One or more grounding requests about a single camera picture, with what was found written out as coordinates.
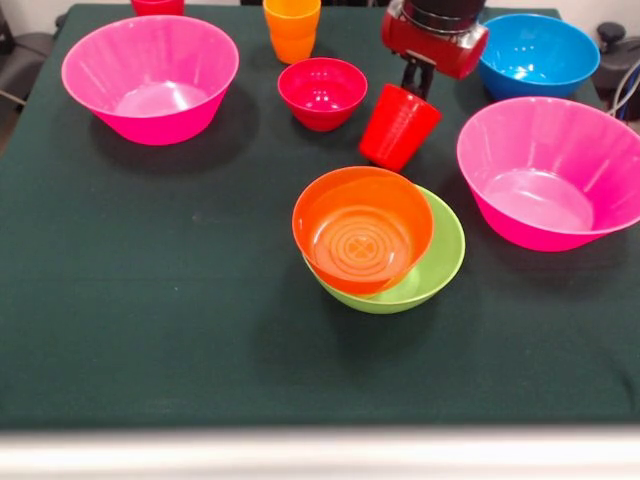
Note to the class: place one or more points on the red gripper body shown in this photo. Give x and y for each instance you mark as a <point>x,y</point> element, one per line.
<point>435,50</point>

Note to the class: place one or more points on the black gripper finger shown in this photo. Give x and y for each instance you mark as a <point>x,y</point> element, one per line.
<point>426,80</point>
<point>410,75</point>

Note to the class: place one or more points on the red cup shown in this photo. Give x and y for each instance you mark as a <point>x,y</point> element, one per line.
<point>397,130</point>

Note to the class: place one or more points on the orange bowl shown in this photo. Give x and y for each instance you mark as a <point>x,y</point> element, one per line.
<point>362,235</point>

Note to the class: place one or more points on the green bowl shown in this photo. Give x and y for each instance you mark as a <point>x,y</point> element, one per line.
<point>440,260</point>

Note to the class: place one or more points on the small crimson bowl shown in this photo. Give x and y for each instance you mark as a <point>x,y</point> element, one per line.
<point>322,92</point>

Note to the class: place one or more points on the blue bowl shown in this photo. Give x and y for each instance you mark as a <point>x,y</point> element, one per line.
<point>540,60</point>

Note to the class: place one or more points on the orange cup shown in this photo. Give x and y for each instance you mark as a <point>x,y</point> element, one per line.
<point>291,37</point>

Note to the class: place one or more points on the large pink bowl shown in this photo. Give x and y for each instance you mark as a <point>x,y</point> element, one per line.
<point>150,85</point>
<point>545,190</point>

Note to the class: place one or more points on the crimson cup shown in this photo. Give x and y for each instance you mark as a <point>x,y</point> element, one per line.
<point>157,6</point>

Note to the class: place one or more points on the dark green tablecloth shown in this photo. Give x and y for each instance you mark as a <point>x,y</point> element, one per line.
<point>150,325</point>

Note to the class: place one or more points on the black pedestal leg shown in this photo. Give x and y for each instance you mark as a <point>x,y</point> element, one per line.
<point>612,55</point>

